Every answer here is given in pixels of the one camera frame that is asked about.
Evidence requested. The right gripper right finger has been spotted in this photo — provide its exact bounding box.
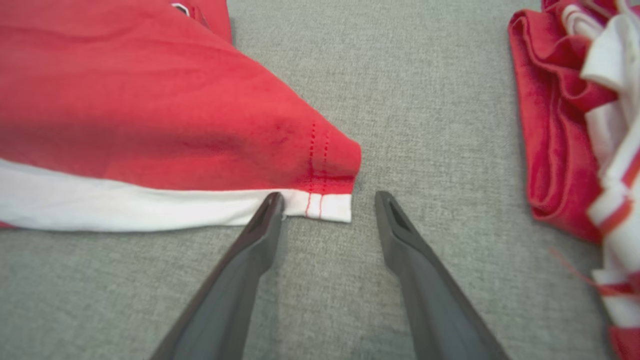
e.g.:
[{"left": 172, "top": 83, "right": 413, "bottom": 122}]
[{"left": 375, "top": 190, "right": 508, "bottom": 360}]

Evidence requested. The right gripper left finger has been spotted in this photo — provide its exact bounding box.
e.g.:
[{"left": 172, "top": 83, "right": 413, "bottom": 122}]
[{"left": 150, "top": 191, "right": 286, "bottom": 360}]

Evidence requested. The red basketball jersey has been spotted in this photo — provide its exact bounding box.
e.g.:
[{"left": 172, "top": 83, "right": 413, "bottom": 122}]
[{"left": 507, "top": 0, "right": 640, "bottom": 360}]

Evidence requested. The red and white shirt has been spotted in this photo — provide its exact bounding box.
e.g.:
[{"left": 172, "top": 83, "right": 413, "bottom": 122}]
[{"left": 0, "top": 0, "right": 362, "bottom": 233}]

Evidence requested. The grey fabric sofa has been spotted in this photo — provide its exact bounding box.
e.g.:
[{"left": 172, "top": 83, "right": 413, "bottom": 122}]
[{"left": 0, "top": 0, "right": 640, "bottom": 360}]

